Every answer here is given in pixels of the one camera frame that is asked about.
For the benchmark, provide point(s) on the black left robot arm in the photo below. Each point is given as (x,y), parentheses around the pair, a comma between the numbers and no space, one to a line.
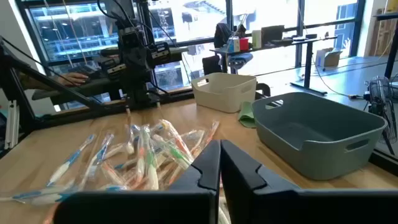
(136,46)

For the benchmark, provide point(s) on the black diagonal frame strut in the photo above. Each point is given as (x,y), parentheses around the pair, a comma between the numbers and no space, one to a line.
(46,81)

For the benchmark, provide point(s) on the black box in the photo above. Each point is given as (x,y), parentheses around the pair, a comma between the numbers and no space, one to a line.
(272,34)

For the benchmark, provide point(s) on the black bag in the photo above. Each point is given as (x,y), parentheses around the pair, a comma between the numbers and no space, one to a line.
(222,34)

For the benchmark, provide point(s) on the dark grey-green plastic bin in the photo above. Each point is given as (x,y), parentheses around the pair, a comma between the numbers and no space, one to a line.
(311,137)

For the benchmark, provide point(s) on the brown cardboard box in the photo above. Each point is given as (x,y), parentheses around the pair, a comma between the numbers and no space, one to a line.
(331,57)

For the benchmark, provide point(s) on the black table clamp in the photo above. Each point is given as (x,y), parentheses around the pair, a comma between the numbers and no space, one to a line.
(263,88)

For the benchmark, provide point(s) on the wooden panel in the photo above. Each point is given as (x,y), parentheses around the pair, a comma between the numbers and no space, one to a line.
(384,31)

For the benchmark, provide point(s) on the black standing desk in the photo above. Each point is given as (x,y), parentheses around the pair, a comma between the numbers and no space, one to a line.
(309,62)

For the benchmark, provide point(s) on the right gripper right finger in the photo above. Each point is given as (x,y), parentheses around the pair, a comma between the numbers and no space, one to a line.
(264,202)

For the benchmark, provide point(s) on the green cloth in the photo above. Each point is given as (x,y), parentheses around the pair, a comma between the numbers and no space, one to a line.
(247,116)

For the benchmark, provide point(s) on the grey-blue chair seat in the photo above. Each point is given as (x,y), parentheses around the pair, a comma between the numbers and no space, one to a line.
(239,60)

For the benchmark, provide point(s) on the red cup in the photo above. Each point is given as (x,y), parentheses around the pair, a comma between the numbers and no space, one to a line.
(244,44)

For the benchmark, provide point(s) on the green toothbrush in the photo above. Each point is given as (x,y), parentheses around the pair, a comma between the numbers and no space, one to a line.
(151,161)
(175,153)

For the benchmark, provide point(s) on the person's hand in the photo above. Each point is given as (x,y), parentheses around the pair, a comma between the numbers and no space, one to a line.
(73,79)

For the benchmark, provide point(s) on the white and blue carton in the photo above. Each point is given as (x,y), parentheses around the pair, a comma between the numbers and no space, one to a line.
(234,44)

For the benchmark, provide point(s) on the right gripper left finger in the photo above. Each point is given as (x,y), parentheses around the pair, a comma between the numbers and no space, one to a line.
(192,199)

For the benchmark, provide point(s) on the black floor fan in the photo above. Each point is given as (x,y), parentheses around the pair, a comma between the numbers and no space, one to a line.
(384,109)

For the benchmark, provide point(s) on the pale box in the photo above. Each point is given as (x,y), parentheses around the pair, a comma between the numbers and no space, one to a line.
(257,39)

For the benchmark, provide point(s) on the person's forearm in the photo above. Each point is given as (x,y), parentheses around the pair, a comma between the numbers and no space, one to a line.
(37,82)

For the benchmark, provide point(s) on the black stand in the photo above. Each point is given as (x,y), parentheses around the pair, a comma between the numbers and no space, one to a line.
(392,46)

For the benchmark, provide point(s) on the white plastic bin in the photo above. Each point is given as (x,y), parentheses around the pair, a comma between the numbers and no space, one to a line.
(224,93)

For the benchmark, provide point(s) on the silver aluminium extrusion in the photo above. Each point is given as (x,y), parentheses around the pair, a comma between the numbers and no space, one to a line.
(12,124)

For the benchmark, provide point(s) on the black window frame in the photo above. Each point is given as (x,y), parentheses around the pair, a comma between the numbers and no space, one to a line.
(229,18)

